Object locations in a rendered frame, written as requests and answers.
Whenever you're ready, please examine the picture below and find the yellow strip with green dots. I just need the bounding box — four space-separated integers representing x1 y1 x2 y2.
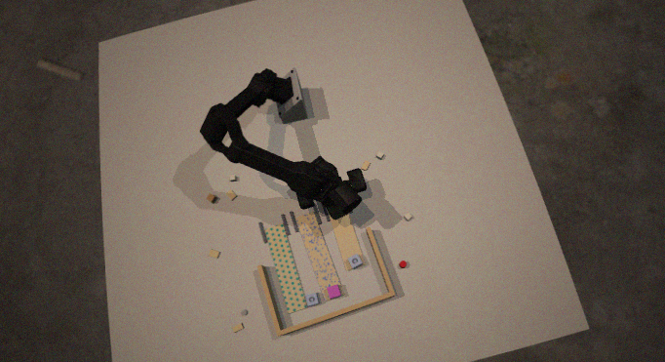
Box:
264 223 292 259

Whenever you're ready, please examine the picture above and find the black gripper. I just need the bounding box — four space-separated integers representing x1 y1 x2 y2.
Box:
296 168 367 210

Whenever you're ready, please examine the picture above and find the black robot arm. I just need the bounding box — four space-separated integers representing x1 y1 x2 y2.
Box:
200 68 362 220

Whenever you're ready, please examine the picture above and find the tan u-shaped wall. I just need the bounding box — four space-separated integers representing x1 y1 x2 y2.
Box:
256 226 396 337

